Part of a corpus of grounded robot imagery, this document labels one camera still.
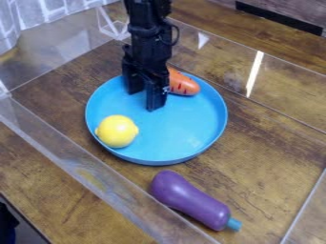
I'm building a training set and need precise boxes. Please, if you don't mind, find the white patterned curtain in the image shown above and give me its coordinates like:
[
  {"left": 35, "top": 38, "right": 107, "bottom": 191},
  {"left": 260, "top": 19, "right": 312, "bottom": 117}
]
[{"left": 0, "top": 0, "right": 119, "bottom": 55}]

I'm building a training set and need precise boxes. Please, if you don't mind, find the yellow toy lemon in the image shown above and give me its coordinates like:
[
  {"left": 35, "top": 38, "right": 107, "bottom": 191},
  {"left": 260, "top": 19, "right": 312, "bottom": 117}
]
[{"left": 95, "top": 114, "right": 139, "bottom": 148}]

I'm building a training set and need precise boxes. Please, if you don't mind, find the clear acrylic enclosure wall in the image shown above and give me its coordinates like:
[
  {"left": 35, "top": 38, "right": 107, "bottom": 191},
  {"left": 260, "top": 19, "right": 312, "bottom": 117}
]
[{"left": 0, "top": 0, "right": 326, "bottom": 244}]

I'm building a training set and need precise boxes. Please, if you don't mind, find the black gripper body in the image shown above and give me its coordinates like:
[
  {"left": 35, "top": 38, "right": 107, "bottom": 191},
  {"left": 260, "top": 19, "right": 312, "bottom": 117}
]
[{"left": 122, "top": 25, "right": 174, "bottom": 84}]

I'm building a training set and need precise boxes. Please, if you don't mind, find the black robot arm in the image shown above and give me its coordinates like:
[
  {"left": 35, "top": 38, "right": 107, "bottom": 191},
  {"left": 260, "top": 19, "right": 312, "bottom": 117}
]
[{"left": 122, "top": 0, "right": 180, "bottom": 112}]

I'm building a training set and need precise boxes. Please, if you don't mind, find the black baseboard strip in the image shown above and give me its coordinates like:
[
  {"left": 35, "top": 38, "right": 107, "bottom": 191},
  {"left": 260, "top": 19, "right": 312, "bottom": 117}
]
[{"left": 236, "top": 0, "right": 324, "bottom": 36}]

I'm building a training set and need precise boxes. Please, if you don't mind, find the purple toy eggplant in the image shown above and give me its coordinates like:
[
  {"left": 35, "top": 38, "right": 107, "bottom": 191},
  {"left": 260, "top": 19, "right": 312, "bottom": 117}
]
[{"left": 150, "top": 171, "right": 242, "bottom": 232}]

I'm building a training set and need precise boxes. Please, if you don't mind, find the orange toy carrot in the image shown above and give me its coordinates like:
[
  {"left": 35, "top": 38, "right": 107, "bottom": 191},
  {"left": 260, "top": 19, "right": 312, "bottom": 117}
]
[{"left": 169, "top": 67, "right": 201, "bottom": 96}]

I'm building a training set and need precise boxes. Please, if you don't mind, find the blue round plate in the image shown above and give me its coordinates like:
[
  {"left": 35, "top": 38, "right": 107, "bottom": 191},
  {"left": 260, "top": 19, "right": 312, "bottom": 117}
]
[{"left": 85, "top": 76, "right": 229, "bottom": 166}]

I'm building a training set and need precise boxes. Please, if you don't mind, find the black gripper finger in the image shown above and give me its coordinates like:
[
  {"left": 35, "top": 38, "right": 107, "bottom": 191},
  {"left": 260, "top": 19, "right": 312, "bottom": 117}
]
[
  {"left": 146, "top": 75, "right": 170, "bottom": 112},
  {"left": 122, "top": 64, "right": 145, "bottom": 94}
]

